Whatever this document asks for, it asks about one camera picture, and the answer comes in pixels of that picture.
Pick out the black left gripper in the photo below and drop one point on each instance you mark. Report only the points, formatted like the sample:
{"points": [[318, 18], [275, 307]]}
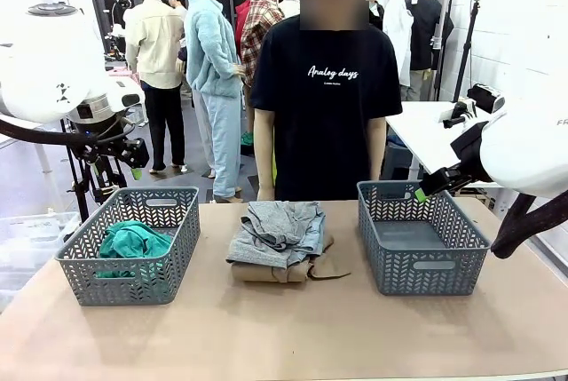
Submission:
{"points": [[135, 153]]}

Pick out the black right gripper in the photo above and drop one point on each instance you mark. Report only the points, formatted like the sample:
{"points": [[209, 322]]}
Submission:
{"points": [[446, 180]]}

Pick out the light blue denim jeans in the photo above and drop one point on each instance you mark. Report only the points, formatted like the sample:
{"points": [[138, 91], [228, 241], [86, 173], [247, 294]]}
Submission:
{"points": [[318, 234]]}

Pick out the gray knit garment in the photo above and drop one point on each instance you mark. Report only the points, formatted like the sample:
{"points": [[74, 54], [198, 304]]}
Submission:
{"points": [[275, 230]]}

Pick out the tan trousers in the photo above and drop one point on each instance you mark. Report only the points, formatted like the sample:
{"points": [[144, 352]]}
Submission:
{"points": [[266, 272]]}

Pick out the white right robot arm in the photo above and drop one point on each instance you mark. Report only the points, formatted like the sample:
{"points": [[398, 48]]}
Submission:
{"points": [[523, 154]]}

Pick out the person's right forearm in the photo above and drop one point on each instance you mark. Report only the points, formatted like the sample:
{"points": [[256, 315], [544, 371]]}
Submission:
{"points": [[265, 172]]}

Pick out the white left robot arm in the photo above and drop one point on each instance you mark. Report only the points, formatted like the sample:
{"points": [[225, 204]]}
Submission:
{"points": [[44, 65]]}

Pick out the person's left forearm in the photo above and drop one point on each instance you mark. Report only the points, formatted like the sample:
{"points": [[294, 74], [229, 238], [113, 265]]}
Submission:
{"points": [[377, 163]]}

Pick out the black tripod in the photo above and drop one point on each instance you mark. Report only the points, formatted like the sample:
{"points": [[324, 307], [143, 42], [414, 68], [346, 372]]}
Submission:
{"points": [[82, 194]]}

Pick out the white side table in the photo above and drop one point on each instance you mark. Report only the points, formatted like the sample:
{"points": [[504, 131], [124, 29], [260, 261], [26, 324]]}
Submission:
{"points": [[421, 132]]}

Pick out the teal garment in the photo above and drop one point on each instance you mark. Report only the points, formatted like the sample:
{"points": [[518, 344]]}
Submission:
{"points": [[133, 241]]}

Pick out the gray plastic lattice basket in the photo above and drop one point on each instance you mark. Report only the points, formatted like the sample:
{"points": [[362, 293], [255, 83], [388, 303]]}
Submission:
{"points": [[89, 285], [390, 274]]}

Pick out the pink checked cloth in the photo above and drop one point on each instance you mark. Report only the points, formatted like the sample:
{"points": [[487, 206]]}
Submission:
{"points": [[122, 74]]}

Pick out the person in black t-shirt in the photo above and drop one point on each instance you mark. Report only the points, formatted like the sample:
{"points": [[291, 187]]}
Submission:
{"points": [[328, 132]]}

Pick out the small green cloth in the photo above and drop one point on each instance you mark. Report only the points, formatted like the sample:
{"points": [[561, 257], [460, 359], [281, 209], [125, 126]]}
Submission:
{"points": [[247, 138]]}

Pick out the clear plastic storage box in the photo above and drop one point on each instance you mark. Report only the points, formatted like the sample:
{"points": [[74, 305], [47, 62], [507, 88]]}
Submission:
{"points": [[31, 230]]}

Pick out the mannequin in beige shirt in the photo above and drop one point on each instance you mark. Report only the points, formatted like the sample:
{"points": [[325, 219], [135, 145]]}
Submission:
{"points": [[155, 43]]}

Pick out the mannequin in blue fleece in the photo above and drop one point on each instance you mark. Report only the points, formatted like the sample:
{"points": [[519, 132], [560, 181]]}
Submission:
{"points": [[208, 52]]}

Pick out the black light stand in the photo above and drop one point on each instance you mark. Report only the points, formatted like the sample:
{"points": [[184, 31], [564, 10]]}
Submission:
{"points": [[466, 52]]}

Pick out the mannequin in black shirt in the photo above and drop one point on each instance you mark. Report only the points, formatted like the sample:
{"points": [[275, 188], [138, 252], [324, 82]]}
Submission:
{"points": [[423, 30]]}

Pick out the mannequin in white shirt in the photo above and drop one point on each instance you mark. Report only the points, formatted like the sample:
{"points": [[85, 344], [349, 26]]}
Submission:
{"points": [[397, 26]]}

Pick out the mannequin in red top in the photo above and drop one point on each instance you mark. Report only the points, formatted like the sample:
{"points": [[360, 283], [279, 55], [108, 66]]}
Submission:
{"points": [[240, 21]]}

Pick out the mannequin in plaid hooded shirt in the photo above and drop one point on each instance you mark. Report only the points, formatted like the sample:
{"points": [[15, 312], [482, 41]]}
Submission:
{"points": [[259, 26]]}

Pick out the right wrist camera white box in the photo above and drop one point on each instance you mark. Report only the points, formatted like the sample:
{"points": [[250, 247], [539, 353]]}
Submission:
{"points": [[457, 116]]}

